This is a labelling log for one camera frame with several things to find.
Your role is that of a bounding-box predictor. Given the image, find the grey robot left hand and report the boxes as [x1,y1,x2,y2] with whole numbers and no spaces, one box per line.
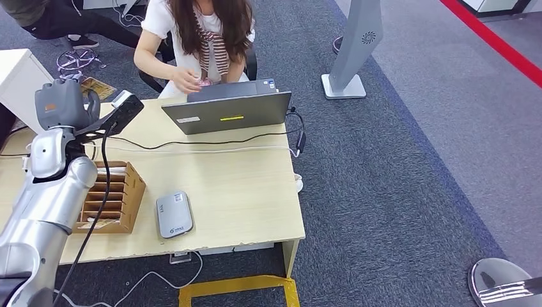
[35,78,102,130]

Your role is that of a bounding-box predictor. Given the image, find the thin white camera cable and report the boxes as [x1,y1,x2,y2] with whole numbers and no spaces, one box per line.
[52,252,204,307]

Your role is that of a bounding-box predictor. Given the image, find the person's right hand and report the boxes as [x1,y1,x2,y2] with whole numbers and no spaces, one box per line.
[171,67,203,95]

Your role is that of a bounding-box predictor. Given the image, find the yellow floor tape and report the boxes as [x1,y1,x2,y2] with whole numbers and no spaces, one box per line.
[178,275,302,307]

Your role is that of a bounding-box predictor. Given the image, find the person seated at desk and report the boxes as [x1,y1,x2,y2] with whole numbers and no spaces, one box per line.
[134,0,256,99]

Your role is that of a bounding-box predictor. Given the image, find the red floor tape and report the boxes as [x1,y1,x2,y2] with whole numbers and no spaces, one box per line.
[438,0,542,90]

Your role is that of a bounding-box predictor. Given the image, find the grey card reader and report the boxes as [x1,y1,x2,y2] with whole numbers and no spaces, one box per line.
[155,191,195,240]

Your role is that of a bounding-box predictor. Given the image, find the white cables on floor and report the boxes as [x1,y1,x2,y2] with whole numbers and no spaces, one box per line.
[113,0,145,28]

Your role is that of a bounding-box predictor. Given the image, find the long black cable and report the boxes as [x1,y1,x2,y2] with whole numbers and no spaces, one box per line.
[82,107,306,152]

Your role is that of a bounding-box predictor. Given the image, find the person in dark clothes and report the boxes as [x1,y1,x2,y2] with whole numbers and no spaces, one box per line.
[0,0,143,49]

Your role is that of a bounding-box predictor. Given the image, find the white furniture with black base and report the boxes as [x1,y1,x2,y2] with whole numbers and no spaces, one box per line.
[459,0,534,18]

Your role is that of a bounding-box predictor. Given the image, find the white furniture panel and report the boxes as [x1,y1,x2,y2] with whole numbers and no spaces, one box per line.
[82,0,149,10]

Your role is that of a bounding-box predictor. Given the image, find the black office chair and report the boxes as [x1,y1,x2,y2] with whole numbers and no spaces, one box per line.
[139,31,258,94]

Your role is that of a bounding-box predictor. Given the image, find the grey laptop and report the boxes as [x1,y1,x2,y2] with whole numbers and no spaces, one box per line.
[161,78,293,136]

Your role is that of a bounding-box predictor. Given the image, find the patterned ID card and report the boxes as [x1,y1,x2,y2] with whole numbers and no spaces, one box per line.
[80,76,118,101]

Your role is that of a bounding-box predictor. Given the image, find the grey kiosk stand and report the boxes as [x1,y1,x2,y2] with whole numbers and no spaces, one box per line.
[321,0,385,100]

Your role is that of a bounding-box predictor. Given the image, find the wooden card organizer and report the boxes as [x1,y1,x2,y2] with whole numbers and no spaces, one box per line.
[72,160,147,235]

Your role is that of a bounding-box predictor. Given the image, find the chrome stool base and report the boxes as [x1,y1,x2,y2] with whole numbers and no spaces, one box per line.
[56,47,107,80]

